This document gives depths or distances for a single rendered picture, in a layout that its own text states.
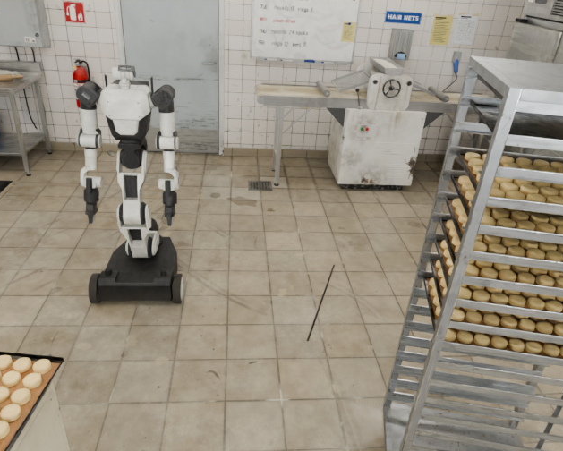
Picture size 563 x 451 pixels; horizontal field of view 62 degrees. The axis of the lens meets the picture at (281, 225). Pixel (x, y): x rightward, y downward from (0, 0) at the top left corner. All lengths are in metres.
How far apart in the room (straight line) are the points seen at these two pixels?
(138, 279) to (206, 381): 0.86
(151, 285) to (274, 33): 3.20
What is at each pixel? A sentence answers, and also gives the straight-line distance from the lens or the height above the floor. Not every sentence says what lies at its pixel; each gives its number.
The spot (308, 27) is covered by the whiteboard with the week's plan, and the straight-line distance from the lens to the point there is 5.40.
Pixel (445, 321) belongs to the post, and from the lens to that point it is 1.61.
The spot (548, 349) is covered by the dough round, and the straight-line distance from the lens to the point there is 1.86.
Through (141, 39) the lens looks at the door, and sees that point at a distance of 5.50.
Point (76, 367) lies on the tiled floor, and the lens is 2.97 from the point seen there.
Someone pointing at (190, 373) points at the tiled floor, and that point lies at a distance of 2.81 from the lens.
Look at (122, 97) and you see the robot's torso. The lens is 2.86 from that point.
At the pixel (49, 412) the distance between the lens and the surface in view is 1.77.
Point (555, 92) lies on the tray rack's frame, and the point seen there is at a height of 1.82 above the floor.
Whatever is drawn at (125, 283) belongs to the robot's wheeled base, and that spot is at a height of 0.19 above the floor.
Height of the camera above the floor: 2.05
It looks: 29 degrees down
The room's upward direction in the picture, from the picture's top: 4 degrees clockwise
